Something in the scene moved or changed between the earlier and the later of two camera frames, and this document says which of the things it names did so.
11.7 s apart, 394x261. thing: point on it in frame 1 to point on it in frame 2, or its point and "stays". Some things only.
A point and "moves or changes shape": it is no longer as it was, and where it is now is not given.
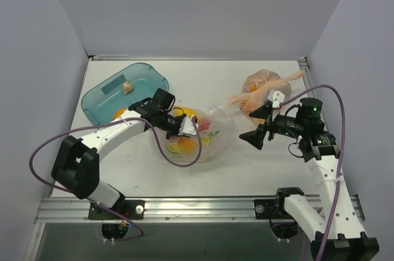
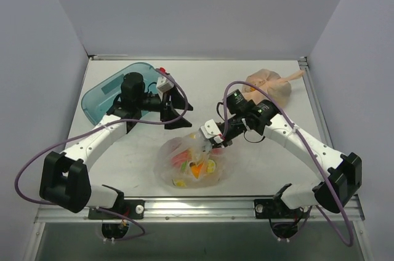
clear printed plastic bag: (217, 128) moves or changes shape
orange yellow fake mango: (188, 145) to (196, 169)
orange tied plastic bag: (257, 85) stays
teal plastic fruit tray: (141, 82) stays
